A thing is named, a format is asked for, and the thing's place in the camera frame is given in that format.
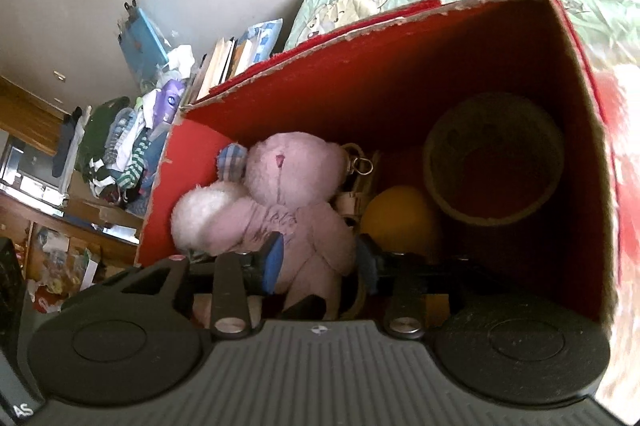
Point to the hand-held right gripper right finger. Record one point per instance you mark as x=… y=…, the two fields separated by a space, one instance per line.
x=369 y=268

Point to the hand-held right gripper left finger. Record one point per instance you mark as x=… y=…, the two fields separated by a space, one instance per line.
x=272 y=263

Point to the pink teddy bear plush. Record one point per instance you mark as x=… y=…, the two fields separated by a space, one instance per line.
x=295 y=176

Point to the red cardboard box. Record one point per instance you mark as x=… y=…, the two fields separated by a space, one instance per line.
x=375 y=81

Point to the yellow ball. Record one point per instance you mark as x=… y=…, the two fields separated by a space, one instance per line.
x=400 y=221

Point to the white fluffy plush toy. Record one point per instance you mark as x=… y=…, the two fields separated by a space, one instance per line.
x=205 y=216

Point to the tan round container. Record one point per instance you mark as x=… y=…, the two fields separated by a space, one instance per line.
x=440 y=176

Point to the grey appliance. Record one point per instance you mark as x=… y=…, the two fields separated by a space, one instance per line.
x=25 y=166

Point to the pile of clothes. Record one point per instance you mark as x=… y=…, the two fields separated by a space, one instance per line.
x=130 y=166

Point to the black hanging cloth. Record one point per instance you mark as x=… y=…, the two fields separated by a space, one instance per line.
x=67 y=141

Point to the purple packet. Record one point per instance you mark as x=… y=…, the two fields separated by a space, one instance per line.
x=169 y=104

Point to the wooden cabinet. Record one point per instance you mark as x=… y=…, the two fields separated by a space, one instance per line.
x=30 y=111

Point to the dark green cloth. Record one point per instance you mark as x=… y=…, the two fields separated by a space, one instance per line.
x=102 y=131

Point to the row of books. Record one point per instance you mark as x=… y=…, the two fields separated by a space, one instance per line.
x=215 y=66

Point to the blue white packet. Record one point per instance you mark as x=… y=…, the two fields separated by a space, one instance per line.
x=262 y=39

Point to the white crumpled plastic bag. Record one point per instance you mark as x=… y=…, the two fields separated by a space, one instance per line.
x=179 y=59

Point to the blue plastic box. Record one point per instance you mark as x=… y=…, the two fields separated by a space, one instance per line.
x=142 y=41

